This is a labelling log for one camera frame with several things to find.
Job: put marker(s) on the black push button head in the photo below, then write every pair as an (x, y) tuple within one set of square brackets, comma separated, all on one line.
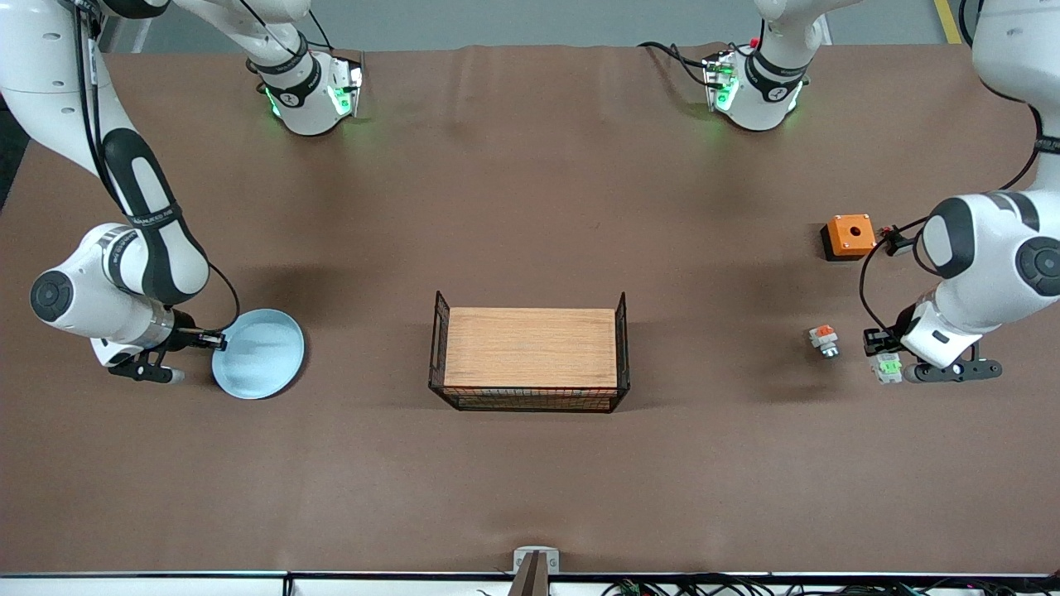
[(896, 243)]

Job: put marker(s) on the orange button box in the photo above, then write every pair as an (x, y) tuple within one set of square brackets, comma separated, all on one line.
[(851, 234)]

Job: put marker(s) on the wooden board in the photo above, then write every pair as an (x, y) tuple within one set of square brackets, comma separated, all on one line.
[(530, 348)]

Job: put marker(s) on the green-lit base connector panel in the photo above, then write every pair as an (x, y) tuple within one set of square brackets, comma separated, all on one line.
[(719, 83), (346, 87)]

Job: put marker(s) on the orange-tab white switch block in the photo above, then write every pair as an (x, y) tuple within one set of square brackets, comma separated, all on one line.
[(824, 339)]

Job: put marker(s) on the green-tab white switch block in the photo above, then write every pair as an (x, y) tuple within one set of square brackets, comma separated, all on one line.
[(888, 367)]

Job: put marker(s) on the white table edge rail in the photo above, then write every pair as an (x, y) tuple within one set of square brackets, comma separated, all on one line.
[(166, 584)]

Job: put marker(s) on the brown table cover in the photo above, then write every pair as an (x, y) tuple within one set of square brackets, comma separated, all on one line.
[(530, 207)]

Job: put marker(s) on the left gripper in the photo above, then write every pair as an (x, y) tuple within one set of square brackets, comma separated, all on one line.
[(900, 320)]

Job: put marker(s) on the light blue round plate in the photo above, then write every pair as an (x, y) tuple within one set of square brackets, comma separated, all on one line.
[(261, 356)]

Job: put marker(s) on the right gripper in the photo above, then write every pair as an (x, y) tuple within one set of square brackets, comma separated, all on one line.
[(183, 333)]

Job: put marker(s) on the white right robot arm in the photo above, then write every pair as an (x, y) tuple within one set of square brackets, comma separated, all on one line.
[(50, 74)]

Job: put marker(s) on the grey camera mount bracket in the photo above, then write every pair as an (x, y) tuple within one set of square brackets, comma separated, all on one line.
[(536, 563)]

